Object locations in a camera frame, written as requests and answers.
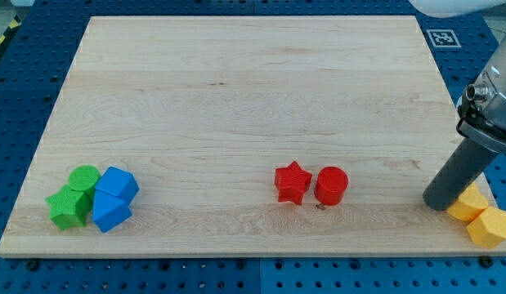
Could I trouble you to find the green star block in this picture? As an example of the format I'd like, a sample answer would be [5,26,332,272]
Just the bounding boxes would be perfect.
[45,185,92,230]

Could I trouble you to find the red cylinder block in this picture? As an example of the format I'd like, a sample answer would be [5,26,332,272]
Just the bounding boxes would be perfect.
[314,167,349,206]

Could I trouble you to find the white fiducial marker tag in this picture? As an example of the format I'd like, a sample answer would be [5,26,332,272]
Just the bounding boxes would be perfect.
[427,29,461,48]

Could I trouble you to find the yellow hexagon block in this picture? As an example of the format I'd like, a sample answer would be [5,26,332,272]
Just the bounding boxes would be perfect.
[466,207,506,249]

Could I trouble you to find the blue cube block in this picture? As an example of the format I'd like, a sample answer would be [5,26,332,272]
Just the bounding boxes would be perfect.
[95,167,140,205]

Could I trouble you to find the wooden board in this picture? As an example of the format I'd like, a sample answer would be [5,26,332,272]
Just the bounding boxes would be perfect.
[0,16,486,259]

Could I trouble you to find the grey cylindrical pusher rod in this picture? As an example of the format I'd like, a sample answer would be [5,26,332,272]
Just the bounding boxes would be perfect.
[423,138,498,211]

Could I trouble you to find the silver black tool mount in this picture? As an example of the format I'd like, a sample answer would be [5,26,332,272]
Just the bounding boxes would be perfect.
[456,35,506,154]

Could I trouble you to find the green cylinder block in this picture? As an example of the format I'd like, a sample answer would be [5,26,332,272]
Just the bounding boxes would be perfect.
[68,165,101,202]

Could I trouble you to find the red star block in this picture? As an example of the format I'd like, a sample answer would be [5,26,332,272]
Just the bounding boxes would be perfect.
[274,161,312,205]

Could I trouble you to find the yellow block behind rod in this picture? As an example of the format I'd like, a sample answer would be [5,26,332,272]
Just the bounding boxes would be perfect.
[446,183,489,221]

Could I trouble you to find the blue pentagon block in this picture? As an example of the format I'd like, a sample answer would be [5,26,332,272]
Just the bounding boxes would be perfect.
[92,191,132,233]

